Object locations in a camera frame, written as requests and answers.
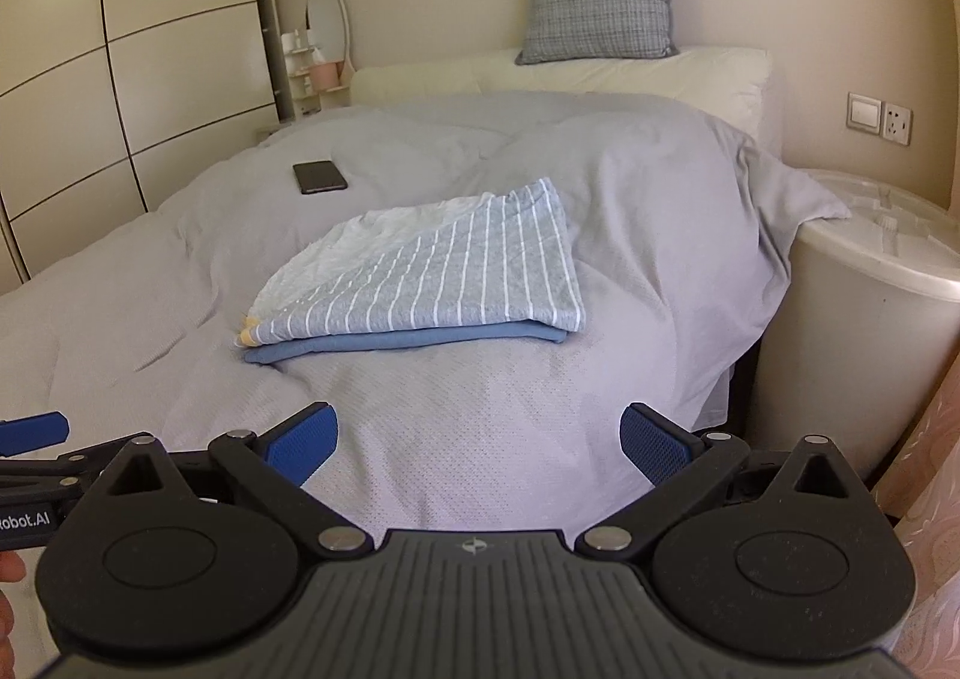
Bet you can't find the striped grey t-shirt yellow collar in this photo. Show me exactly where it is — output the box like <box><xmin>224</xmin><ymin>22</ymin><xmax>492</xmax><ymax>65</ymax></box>
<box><xmin>236</xmin><ymin>179</ymin><xmax>586</xmax><ymax>353</ymax></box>

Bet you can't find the person's left hand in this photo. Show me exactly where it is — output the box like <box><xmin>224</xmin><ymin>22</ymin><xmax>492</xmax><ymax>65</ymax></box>
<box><xmin>0</xmin><ymin>551</ymin><xmax>26</xmax><ymax>679</ymax></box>

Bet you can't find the folded blue garment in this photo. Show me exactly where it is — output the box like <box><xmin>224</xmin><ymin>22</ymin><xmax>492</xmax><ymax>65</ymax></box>
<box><xmin>242</xmin><ymin>322</ymin><xmax>568</xmax><ymax>365</ymax></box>

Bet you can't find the white round storage bin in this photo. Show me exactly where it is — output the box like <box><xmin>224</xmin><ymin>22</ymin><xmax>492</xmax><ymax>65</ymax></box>
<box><xmin>748</xmin><ymin>170</ymin><xmax>958</xmax><ymax>476</ymax></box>

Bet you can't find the black smartphone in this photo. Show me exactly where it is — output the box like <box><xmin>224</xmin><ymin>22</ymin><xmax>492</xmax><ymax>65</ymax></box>
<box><xmin>293</xmin><ymin>159</ymin><xmax>348</xmax><ymax>195</ymax></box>

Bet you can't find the cream pillow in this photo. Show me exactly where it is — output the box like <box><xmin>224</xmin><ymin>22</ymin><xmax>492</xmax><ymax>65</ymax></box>
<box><xmin>350</xmin><ymin>46</ymin><xmax>782</xmax><ymax>152</ymax></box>

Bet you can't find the pink cup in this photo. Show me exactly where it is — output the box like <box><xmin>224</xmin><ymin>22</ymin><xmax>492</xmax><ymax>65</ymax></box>
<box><xmin>309</xmin><ymin>62</ymin><xmax>340</xmax><ymax>92</ymax></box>

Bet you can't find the white wardrobe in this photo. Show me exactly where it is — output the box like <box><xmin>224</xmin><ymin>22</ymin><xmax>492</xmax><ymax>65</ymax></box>
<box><xmin>2</xmin><ymin>0</ymin><xmax>290</xmax><ymax>289</ymax></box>

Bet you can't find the white bedside shelf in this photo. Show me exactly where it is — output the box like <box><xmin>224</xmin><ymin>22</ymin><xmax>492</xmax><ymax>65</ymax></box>
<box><xmin>281</xmin><ymin>31</ymin><xmax>355</xmax><ymax>120</ymax></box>

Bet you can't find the oval table mirror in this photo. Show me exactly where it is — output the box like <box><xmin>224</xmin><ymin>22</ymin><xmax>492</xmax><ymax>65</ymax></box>
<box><xmin>306</xmin><ymin>0</ymin><xmax>353</xmax><ymax>89</ymax></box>

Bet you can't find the wall switch and socket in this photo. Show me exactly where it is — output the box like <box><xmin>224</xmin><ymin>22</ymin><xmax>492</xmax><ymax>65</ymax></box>
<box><xmin>846</xmin><ymin>92</ymin><xmax>913</xmax><ymax>146</ymax></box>

